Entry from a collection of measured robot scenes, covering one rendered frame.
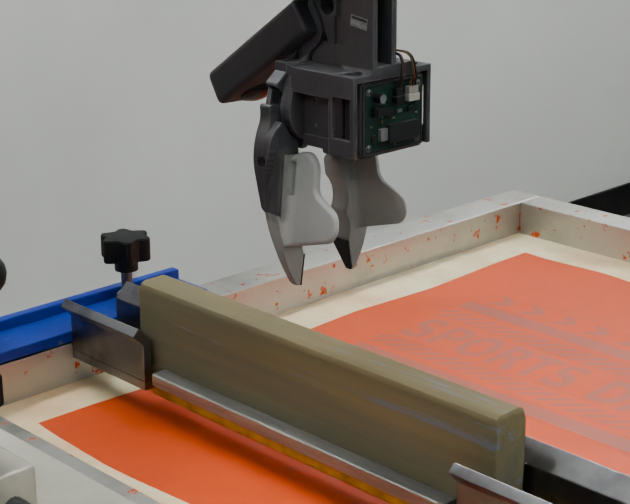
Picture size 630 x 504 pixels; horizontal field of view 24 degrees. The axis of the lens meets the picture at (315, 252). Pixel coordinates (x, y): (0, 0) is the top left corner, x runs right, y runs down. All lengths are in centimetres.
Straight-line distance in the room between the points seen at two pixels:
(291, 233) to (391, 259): 51
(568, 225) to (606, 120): 334
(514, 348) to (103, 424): 37
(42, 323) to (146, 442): 17
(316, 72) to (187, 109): 263
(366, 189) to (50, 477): 29
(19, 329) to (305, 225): 35
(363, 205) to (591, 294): 48
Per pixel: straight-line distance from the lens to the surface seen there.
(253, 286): 133
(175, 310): 111
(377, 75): 91
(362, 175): 99
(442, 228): 151
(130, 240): 124
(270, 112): 94
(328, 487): 104
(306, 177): 95
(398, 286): 143
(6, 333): 121
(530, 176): 462
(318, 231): 94
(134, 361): 115
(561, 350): 129
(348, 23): 92
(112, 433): 113
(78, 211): 340
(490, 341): 130
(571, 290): 144
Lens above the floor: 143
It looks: 18 degrees down
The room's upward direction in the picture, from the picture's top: straight up
